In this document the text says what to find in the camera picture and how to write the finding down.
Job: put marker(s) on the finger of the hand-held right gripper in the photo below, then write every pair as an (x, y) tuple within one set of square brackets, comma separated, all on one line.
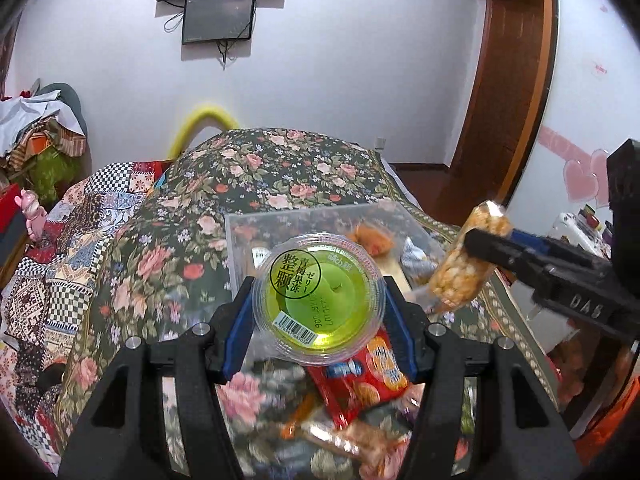
[(535, 242), (565, 285)]

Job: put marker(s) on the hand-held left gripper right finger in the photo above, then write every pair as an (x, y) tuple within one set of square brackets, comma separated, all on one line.
[(400, 327)]

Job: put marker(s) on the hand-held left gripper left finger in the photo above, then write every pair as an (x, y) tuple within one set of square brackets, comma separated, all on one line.
[(240, 332)]

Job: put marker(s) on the silver snack packet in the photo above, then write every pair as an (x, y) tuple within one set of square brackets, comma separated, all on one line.
[(415, 259)]

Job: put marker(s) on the golden crispy rice bar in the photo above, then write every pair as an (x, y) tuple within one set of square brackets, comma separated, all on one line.
[(460, 275)]

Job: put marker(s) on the green jelly cup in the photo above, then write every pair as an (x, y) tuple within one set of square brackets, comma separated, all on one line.
[(320, 295)]

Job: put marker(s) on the clear plastic storage box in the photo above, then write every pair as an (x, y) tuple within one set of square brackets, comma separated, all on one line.
[(240, 240)]

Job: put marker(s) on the orange snack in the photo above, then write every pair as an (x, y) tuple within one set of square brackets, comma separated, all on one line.
[(372, 237)]

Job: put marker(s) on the red biscuit packet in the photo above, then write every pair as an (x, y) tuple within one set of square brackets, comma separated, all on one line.
[(370, 377)]

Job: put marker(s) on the white heart-print sliding door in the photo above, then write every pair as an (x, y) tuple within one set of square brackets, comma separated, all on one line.
[(595, 85)]

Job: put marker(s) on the brown wafer packet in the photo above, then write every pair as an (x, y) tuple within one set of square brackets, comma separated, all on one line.
[(350, 437)]

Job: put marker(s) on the floral dark blanket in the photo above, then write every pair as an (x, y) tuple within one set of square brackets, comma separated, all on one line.
[(240, 175)]

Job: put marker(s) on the wooden door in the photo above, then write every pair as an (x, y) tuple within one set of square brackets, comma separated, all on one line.
[(505, 85)]

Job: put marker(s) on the patchwork quilt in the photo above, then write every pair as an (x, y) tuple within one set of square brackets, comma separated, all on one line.
[(60, 250)]

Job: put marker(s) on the yellow foam tube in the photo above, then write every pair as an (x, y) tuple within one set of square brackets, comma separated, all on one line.
[(200, 117)]

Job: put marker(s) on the pink plush toy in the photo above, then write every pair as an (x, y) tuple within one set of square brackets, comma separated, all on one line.
[(31, 212)]

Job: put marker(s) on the red box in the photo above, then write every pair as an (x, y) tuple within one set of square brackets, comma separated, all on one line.
[(7, 212)]

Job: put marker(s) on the pile of clothes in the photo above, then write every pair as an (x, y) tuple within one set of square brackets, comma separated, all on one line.
[(40, 130)]

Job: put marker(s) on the white wall socket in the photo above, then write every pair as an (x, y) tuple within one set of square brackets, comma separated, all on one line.
[(380, 142)]

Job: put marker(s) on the small black wall monitor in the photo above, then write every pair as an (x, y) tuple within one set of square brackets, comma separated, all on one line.
[(218, 19)]

